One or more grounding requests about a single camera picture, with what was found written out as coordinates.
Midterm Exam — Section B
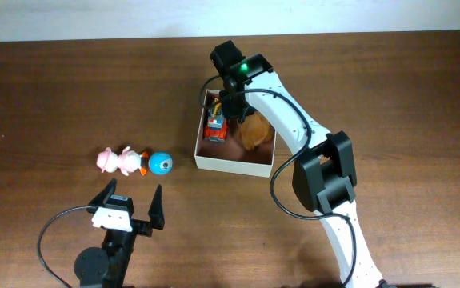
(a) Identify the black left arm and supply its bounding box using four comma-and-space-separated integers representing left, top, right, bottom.
74, 178, 165, 288

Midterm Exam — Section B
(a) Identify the blue ball toy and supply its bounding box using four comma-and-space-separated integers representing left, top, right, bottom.
148, 152, 173, 175

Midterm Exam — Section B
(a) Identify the red grey toy fire truck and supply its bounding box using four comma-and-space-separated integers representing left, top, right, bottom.
203, 98, 228, 142

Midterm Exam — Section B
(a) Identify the pink white duck toy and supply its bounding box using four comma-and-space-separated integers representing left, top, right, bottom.
96, 146, 149, 176

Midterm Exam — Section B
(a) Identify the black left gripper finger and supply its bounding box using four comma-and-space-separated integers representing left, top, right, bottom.
89, 178, 117, 206
148, 185, 165, 230

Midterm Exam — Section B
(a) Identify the white cardboard box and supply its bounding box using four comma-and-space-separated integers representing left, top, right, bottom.
194, 108, 277, 178

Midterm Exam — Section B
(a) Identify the brown plush toy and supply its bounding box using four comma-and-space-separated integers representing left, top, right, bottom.
238, 111, 274, 151

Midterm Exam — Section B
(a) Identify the black camera cable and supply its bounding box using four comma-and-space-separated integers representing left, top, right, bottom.
37, 205, 97, 288
198, 74, 358, 288

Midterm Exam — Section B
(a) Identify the black left camera cable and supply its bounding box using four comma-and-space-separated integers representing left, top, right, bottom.
37, 205, 97, 288

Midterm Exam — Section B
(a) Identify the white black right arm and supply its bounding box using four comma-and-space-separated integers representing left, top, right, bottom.
210, 40, 387, 288

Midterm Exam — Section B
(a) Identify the black right camera cable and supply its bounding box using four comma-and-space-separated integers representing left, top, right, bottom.
198, 74, 358, 288

